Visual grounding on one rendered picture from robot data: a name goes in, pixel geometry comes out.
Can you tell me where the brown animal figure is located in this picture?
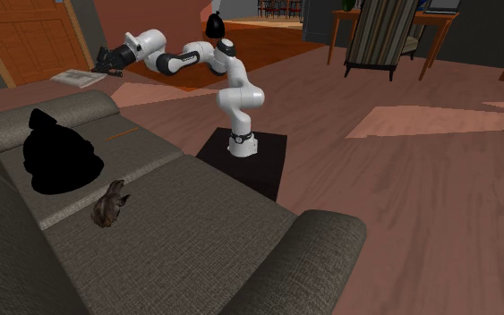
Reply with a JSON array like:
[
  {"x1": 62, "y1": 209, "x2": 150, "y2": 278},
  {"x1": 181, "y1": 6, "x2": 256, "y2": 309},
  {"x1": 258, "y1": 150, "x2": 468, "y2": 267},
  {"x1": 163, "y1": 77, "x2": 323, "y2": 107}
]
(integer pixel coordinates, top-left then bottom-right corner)
[{"x1": 90, "y1": 179, "x2": 132, "y2": 229}]

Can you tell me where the wooden table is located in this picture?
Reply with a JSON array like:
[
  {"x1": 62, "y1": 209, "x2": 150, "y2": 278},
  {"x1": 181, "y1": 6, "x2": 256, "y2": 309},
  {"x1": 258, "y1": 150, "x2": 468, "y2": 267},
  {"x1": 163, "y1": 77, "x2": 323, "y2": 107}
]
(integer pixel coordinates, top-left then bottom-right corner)
[{"x1": 326, "y1": 0, "x2": 462, "y2": 82}]

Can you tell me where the black bell-shaped lamp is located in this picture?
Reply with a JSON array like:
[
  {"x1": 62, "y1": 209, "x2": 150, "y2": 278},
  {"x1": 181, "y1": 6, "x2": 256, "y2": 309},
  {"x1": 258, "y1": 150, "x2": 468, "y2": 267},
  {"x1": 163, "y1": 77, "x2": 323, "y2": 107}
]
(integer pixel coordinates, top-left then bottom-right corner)
[{"x1": 204, "y1": 0, "x2": 227, "y2": 40}]

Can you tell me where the black lumpy object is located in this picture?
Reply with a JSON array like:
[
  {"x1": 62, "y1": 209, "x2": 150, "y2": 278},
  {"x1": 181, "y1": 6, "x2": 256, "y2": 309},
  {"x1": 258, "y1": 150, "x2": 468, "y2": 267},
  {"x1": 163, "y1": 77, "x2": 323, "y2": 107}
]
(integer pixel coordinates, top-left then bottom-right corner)
[{"x1": 21, "y1": 107, "x2": 106, "y2": 196}]

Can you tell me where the grey fabric sofa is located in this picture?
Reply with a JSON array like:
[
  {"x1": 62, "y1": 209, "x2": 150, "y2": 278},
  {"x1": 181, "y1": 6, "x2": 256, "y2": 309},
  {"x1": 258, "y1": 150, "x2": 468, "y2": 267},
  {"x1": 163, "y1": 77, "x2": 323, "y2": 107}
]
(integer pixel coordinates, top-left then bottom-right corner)
[{"x1": 0, "y1": 89, "x2": 368, "y2": 315}]

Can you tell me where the orange wooden door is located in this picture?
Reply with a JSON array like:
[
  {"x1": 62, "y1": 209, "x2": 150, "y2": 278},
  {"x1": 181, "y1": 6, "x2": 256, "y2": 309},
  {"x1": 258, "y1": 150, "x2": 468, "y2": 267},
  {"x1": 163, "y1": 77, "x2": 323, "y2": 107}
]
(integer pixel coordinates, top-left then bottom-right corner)
[{"x1": 0, "y1": 0, "x2": 96, "y2": 89}]

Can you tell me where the white newspaper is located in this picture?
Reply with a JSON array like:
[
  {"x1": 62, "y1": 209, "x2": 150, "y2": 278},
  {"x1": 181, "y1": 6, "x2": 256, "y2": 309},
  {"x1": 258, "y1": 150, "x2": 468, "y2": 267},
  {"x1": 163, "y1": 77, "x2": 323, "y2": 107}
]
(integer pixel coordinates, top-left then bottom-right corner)
[{"x1": 50, "y1": 68, "x2": 108, "y2": 89}]

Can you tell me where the striped armchair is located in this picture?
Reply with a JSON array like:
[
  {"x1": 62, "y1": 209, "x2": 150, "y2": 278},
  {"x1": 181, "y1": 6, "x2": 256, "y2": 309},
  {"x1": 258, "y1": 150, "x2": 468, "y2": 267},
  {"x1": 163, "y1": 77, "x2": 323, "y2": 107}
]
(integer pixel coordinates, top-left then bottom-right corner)
[{"x1": 343, "y1": 0, "x2": 421, "y2": 83}]

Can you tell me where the dining chairs group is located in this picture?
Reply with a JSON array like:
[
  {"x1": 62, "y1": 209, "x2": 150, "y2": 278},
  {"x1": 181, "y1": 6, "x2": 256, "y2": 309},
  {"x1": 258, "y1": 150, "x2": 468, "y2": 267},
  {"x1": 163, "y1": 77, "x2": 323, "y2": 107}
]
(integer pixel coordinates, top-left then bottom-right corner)
[{"x1": 257, "y1": 0, "x2": 303, "y2": 20}]

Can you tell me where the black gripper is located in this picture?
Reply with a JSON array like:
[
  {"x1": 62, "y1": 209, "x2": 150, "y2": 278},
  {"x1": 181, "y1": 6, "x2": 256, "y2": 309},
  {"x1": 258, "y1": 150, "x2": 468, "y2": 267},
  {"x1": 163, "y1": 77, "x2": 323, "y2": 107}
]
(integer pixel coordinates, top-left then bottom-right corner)
[{"x1": 90, "y1": 43, "x2": 138, "y2": 78}]

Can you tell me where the orange pencil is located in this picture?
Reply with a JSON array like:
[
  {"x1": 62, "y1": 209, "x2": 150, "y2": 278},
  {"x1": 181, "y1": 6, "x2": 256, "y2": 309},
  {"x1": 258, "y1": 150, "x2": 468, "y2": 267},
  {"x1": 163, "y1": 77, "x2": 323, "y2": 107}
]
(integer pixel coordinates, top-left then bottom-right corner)
[{"x1": 104, "y1": 126, "x2": 141, "y2": 142}]

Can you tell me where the black robot stand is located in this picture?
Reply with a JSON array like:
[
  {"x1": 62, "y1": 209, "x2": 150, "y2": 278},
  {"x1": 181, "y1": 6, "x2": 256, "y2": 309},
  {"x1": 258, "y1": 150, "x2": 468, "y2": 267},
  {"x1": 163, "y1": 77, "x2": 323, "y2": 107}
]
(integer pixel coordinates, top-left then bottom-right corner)
[{"x1": 195, "y1": 127, "x2": 288, "y2": 203}]

